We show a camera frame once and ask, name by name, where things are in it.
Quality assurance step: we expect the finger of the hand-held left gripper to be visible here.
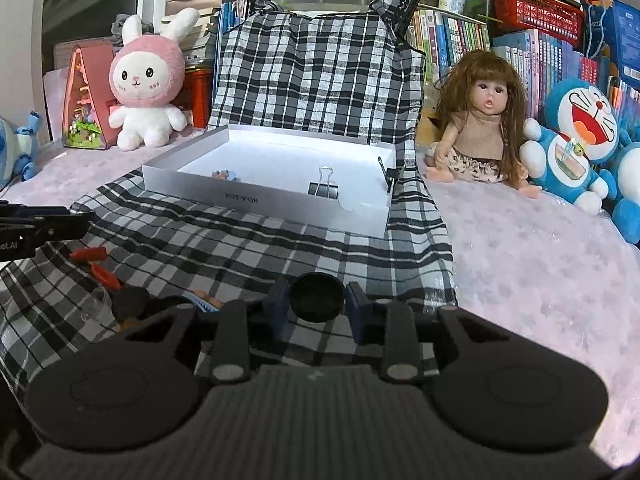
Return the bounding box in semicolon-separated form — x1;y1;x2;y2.
0;201;73;220
27;210;97;248

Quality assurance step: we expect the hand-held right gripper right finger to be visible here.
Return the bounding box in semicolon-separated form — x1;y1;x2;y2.
345;281;505;383

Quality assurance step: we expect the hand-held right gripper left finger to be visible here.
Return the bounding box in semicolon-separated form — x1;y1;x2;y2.
117;280;293;385

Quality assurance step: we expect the black round lid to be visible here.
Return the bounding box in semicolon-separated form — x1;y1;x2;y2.
290;272;347;323
112;287;148;323

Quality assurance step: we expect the clear plastic lid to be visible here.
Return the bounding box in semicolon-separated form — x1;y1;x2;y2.
77;290;116;331

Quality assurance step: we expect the white shallow cardboard box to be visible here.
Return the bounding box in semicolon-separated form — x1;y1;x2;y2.
141;125;398;239

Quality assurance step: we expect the light blue plush toy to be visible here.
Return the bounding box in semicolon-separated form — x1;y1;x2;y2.
0;110;43;191

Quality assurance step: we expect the small blue orange toy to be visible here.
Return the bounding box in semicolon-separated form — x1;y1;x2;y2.
187;290;226;313

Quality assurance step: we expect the pink miniature house model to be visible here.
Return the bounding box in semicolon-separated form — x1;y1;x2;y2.
61;42;123;151

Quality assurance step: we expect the black binder clip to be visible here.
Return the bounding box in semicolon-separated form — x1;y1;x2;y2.
306;165;342;201
376;156;406;193

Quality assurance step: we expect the pink white bunny plush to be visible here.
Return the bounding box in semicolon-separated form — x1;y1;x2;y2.
107;7;201;152

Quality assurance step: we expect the red plastic crate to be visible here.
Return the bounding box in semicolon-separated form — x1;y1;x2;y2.
172;67;216;128

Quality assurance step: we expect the grey cloth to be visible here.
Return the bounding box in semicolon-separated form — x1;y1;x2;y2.
111;12;151;43

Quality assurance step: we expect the brown haired baby doll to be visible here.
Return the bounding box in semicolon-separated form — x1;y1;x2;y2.
425;50;543;201

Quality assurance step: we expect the black white plaid cloth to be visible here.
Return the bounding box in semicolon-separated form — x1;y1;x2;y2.
0;0;458;411

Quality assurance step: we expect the stack of flat books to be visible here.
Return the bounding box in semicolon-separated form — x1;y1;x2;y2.
160;0;226;66

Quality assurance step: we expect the row of upright blue folders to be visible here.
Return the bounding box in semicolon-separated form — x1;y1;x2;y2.
217;0;251;36

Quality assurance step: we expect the blue cat plush toy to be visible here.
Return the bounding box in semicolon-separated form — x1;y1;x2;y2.
520;77;626;216

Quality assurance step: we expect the row of colourful books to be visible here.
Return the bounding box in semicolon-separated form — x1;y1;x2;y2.
407;7;493;81

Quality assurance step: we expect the blue round plush toy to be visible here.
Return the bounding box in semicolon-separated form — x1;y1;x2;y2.
597;130;640;246

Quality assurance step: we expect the row of blue books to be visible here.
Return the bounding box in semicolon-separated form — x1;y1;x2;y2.
492;30;616;121

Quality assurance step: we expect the row of thin books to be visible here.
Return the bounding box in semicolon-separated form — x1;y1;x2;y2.
607;75;640;126

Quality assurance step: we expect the red plastic basket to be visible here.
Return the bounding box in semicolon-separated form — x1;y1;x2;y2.
492;0;586;46

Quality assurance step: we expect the blue gift bag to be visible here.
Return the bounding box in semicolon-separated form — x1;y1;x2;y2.
580;0;640;91

